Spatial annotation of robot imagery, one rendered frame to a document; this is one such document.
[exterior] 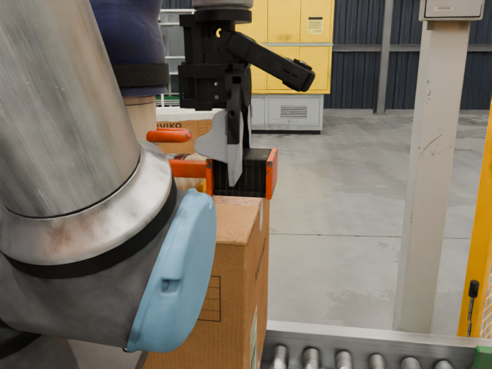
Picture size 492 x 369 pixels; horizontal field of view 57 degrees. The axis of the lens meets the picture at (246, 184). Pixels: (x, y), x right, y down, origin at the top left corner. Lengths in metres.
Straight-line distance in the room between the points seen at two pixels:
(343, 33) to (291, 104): 3.70
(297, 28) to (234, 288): 7.50
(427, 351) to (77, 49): 1.30
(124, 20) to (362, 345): 1.04
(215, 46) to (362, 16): 11.00
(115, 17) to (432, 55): 1.27
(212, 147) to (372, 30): 11.07
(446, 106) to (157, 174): 1.62
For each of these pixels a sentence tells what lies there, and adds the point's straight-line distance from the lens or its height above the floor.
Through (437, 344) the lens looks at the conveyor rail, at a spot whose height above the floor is 0.59.
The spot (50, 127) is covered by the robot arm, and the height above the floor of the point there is 1.32.
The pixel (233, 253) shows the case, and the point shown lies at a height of 1.05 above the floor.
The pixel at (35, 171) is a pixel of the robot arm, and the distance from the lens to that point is 0.25.
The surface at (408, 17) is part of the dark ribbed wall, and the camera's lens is 11.78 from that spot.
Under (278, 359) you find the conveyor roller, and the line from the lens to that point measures 1.33.
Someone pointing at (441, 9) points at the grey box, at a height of 1.50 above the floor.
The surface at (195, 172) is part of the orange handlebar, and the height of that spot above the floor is 1.20.
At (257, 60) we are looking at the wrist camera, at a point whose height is 1.35.
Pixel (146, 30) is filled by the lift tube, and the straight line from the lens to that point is 0.84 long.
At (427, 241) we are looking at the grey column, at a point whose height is 0.64.
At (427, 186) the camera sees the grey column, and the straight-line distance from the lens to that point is 1.89.
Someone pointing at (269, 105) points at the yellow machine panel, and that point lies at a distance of 8.19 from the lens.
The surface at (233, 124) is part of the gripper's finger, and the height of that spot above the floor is 1.27.
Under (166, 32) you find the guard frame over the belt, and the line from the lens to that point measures 8.27.
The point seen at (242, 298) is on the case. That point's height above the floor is 0.98.
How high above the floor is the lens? 1.35
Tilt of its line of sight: 16 degrees down
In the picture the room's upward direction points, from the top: straight up
